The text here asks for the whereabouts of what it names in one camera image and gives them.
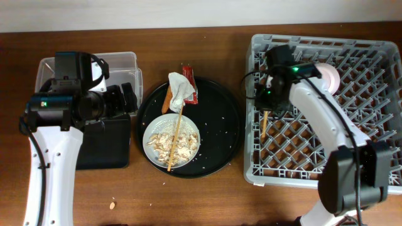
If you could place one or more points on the clear plastic bin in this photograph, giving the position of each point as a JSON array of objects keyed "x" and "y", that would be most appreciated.
[{"x": 123, "y": 68}]

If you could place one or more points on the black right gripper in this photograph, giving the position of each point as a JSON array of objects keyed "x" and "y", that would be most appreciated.
[{"x": 264, "y": 102}]

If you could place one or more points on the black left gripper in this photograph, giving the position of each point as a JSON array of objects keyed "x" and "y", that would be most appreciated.
[{"x": 119, "y": 107}]

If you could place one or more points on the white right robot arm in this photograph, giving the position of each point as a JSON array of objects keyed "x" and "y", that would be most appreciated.
[{"x": 355, "y": 176}]

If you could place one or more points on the red snack wrapper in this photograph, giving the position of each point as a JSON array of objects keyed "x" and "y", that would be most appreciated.
[{"x": 188, "y": 73}]

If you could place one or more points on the grey plate with rice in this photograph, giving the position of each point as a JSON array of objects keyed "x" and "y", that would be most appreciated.
[{"x": 158, "y": 138}]

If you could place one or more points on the small peanut on table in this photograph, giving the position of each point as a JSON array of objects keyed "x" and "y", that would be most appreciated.
[{"x": 112, "y": 205}]

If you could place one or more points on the grey dishwasher rack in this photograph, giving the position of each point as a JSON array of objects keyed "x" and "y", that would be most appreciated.
[{"x": 369, "y": 93}]

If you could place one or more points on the crumpled white napkin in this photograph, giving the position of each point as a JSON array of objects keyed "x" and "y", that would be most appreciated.
[{"x": 181, "y": 89}]

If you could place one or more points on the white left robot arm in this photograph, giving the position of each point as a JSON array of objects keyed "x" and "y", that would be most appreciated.
[{"x": 72, "y": 127}]

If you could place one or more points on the round black serving tray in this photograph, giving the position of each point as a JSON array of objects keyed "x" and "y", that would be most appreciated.
[{"x": 220, "y": 121}]

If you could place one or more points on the orange carrot stick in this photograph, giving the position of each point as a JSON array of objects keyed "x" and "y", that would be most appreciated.
[{"x": 166, "y": 103}]

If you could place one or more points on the black rectangular tray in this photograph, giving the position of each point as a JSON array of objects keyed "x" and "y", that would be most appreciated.
[{"x": 106, "y": 144}]

